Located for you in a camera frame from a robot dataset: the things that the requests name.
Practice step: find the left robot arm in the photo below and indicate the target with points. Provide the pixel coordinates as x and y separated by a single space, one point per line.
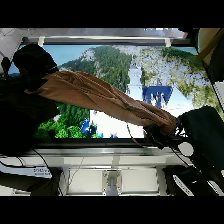
23 116

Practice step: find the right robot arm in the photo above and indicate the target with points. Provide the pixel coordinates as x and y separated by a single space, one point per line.
203 133

